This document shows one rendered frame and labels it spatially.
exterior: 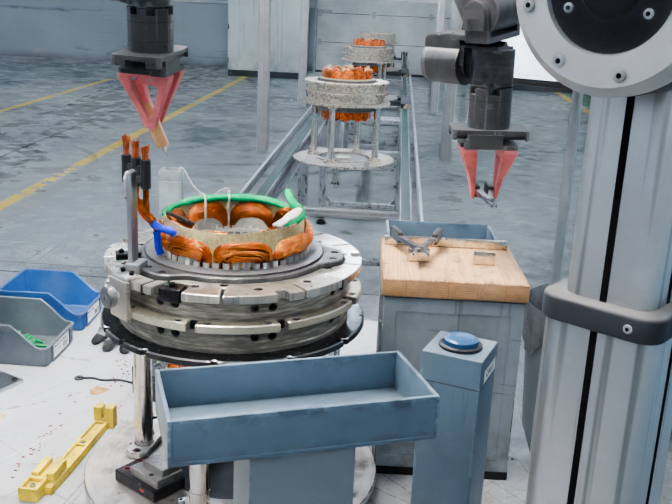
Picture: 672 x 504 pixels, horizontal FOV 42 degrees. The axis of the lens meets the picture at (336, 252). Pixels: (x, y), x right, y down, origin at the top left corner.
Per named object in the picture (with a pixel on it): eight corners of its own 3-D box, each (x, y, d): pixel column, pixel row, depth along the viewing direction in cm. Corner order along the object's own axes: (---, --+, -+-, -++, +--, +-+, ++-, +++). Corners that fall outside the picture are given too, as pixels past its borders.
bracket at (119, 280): (124, 310, 103) (123, 268, 101) (141, 319, 100) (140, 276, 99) (110, 313, 102) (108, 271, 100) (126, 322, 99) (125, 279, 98)
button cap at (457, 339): (438, 346, 100) (439, 338, 99) (449, 335, 103) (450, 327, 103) (473, 353, 98) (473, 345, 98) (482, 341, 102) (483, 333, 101)
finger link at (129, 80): (118, 130, 112) (115, 56, 108) (140, 118, 118) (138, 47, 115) (169, 135, 111) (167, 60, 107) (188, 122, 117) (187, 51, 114)
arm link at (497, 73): (501, 42, 112) (524, 41, 116) (456, 39, 116) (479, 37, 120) (497, 97, 114) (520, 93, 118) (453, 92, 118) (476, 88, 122)
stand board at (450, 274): (379, 252, 133) (380, 236, 132) (505, 258, 132) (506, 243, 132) (381, 296, 113) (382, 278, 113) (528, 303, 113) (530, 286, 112)
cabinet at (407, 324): (370, 408, 140) (380, 252, 132) (487, 415, 140) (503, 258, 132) (371, 473, 121) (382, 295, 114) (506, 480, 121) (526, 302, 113)
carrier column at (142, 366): (138, 442, 122) (134, 301, 116) (155, 443, 122) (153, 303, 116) (132, 451, 120) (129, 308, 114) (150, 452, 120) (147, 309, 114)
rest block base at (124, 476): (145, 465, 117) (145, 455, 116) (185, 487, 112) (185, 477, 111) (114, 479, 113) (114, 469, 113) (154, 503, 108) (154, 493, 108)
